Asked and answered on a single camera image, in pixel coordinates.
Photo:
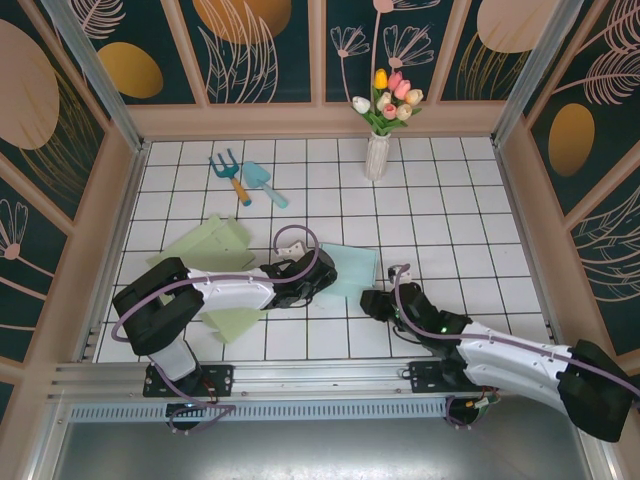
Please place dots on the light blue cloth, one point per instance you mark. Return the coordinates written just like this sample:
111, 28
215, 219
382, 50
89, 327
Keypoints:
355, 265

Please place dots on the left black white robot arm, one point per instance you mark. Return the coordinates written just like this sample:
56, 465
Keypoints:
235, 292

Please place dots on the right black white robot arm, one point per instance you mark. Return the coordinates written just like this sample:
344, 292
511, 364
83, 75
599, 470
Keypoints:
510, 360

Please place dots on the light blue garden trowel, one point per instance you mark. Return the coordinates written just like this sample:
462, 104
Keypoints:
255, 175

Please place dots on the white ribbed vase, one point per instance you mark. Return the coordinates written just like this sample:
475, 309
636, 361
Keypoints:
376, 160

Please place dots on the grey metal plate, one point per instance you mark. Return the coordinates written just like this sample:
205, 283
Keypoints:
320, 455

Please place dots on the tulip bouquet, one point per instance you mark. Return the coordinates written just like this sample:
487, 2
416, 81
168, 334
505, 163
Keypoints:
395, 100

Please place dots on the dark panel pink leaf outlines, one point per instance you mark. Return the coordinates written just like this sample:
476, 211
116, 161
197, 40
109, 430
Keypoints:
615, 260

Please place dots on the dark panel gold circle leaves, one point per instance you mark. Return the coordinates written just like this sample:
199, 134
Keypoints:
250, 75

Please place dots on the dark panel pink flower stems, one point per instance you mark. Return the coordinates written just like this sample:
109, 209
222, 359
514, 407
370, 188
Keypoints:
415, 75

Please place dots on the dark panel pink oval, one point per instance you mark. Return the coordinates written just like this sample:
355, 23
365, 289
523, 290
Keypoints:
480, 75

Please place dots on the dark panel gold oval feathers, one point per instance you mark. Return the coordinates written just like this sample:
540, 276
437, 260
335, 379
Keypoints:
600, 100

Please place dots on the dark panel white flower outline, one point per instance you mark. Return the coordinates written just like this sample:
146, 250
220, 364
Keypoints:
25, 280

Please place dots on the dark panel huge pink disc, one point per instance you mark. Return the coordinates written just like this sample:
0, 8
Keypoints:
30, 100

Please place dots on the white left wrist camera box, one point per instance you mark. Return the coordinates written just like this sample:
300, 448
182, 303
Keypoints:
290, 250

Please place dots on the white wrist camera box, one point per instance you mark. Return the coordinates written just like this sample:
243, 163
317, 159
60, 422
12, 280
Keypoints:
400, 272
290, 250

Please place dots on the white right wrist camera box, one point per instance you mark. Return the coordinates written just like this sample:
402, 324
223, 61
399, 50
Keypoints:
400, 272

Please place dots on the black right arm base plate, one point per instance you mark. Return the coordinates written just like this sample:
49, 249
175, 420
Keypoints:
425, 380

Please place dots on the long aluminium rail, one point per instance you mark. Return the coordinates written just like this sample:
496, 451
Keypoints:
320, 380

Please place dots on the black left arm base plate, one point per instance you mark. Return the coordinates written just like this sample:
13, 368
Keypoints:
220, 380

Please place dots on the aluminium table side rail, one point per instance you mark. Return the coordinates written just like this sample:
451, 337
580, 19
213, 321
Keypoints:
556, 335
125, 215

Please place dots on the aluminium frame post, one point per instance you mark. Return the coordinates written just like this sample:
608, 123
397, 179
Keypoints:
535, 65
95, 80

